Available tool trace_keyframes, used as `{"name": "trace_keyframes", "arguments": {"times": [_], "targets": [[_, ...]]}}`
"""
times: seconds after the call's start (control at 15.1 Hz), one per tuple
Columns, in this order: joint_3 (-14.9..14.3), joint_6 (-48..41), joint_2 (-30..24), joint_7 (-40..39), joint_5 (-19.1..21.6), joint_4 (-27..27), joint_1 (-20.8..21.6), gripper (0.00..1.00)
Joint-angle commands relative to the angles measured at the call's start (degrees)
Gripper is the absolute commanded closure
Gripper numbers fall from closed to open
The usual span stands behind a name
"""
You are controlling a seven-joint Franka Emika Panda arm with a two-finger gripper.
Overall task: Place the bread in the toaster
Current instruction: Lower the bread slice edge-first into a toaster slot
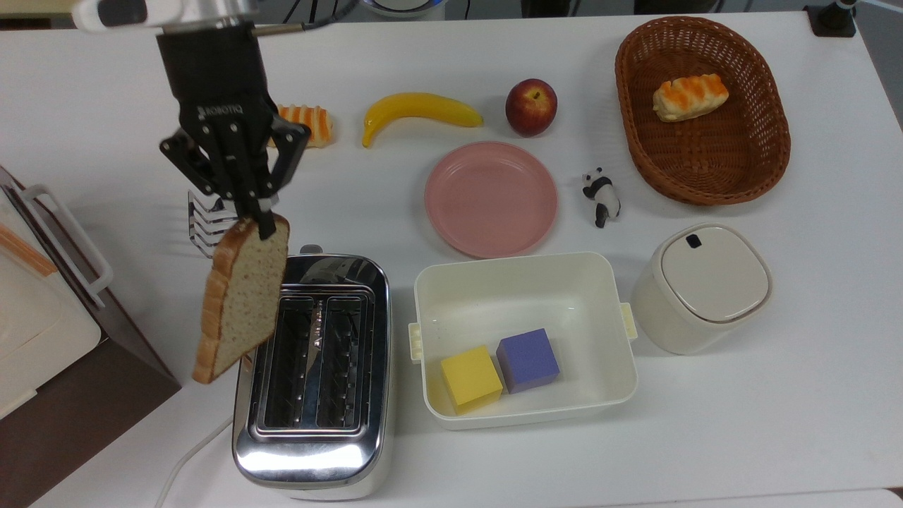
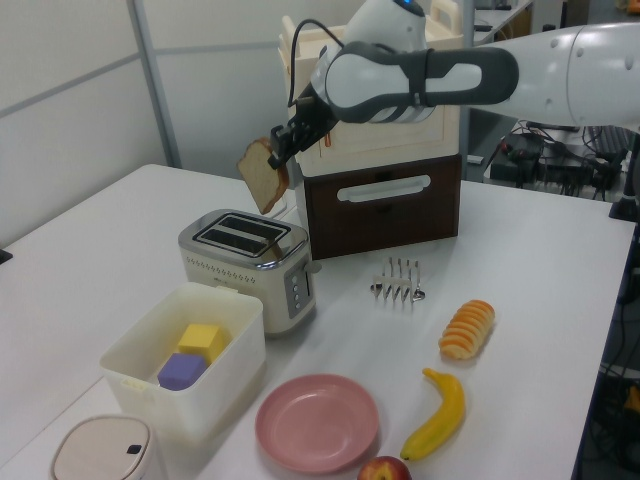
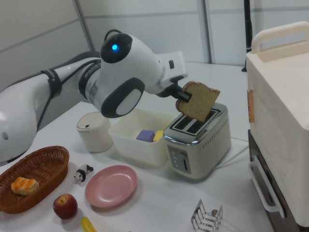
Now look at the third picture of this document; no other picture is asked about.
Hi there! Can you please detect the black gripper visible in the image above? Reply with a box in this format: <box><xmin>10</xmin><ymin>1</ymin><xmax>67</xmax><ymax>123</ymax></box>
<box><xmin>156</xmin><ymin>81</ymin><xmax>193</xmax><ymax>102</ymax></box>

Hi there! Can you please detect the brown bread slice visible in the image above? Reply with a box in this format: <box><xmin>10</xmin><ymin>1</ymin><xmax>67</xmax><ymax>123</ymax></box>
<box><xmin>175</xmin><ymin>81</ymin><xmax>221</xmax><ymax>124</ymax></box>

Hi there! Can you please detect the cream and chrome toaster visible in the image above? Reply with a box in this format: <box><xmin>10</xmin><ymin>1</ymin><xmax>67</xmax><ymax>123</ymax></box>
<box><xmin>163</xmin><ymin>102</ymin><xmax>232</xmax><ymax>181</ymax></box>

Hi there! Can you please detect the purple block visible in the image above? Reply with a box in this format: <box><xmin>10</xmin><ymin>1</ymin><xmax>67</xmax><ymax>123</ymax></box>
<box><xmin>136</xmin><ymin>130</ymin><xmax>155</xmax><ymax>143</ymax></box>

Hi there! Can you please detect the orange oven tab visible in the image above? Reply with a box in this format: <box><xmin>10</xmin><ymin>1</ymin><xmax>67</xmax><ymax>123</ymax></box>
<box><xmin>247</xmin><ymin>89</ymin><xmax>255</xmax><ymax>123</ymax></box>

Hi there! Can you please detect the white plastic bin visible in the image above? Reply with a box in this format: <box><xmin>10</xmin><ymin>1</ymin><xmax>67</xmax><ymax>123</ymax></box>
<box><xmin>108</xmin><ymin>108</ymin><xmax>178</xmax><ymax>167</ymax></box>

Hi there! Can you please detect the black pole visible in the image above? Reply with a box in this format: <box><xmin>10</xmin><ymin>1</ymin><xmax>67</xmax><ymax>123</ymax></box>
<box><xmin>242</xmin><ymin>0</ymin><xmax>253</xmax><ymax>72</ymax></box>

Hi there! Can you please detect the cream toy oven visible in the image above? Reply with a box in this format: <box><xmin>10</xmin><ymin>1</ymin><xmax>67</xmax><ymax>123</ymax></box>
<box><xmin>246</xmin><ymin>21</ymin><xmax>309</xmax><ymax>228</ymax></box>

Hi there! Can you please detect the small white lidded canister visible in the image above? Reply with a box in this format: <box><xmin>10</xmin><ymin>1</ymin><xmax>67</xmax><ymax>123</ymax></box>
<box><xmin>76</xmin><ymin>111</ymin><xmax>114</xmax><ymax>153</ymax></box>

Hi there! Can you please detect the pink plate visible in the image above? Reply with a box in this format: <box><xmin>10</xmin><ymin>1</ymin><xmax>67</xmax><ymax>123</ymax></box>
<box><xmin>84</xmin><ymin>165</ymin><xmax>138</xmax><ymax>208</ymax></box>

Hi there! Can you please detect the metal toast rack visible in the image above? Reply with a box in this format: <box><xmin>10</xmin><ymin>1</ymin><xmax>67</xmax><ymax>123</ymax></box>
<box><xmin>190</xmin><ymin>199</ymin><xmax>224</xmax><ymax>232</ymax></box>

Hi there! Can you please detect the panda figurine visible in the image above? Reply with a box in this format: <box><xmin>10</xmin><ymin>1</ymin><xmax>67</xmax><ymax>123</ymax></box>
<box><xmin>74</xmin><ymin>164</ymin><xmax>94</xmax><ymax>185</ymax></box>

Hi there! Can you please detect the dark brown cabinet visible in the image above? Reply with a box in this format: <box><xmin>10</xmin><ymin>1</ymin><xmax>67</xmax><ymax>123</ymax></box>
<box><xmin>248</xmin><ymin>130</ymin><xmax>302</xmax><ymax>232</ymax></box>

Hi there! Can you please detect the brown wicker basket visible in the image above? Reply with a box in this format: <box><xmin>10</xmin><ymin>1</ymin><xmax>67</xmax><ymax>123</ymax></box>
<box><xmin>0</xmin><ymin>145</ymin><xmax>70</xmax><ymax>215</ymax></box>

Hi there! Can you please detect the yellow banana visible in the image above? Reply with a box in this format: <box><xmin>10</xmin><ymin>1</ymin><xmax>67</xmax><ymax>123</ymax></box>
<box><xmin>80</xmin><ymin>216</ymin><xmax>97</xmax><ymax>232</ymax></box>

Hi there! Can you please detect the red apple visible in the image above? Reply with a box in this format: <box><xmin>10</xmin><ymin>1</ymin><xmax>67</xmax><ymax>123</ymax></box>
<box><xmin>53</xmin><ymin>193</ymin><xmax>78</xmax><ymax>220</ymax></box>

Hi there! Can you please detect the orange glazed pastry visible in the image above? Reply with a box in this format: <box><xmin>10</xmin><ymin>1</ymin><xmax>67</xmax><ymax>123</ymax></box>
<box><xmin>11</xmin><ymin>177</ymin><xmax>39</xmax><ymax>196</ymax></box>

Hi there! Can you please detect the white toaster cable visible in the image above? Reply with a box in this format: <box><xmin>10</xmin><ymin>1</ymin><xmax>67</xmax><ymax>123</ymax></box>
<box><xmin>212</xmin><ymin>137</ymin><xmax>250</xmax><ymax>169</ymax></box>

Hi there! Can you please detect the white cabinet bar handle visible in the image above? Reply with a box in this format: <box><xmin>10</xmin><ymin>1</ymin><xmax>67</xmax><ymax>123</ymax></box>
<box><xmin>248</xmin><ymin>154</ymin><xmax>286</xmax><ymax>218</ymax></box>

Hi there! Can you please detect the black arm strap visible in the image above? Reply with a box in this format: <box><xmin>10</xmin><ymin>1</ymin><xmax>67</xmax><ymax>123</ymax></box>
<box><xmin>41</xmin><ymin>69</ymin><xmax>62</xmax><ymax>96</ymax></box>

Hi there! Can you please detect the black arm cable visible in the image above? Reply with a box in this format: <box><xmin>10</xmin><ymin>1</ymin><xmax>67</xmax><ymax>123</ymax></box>
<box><xmin>35</xmin><ymin>29</ymin><xmax>126</xmax><ymax>132</ymax></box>

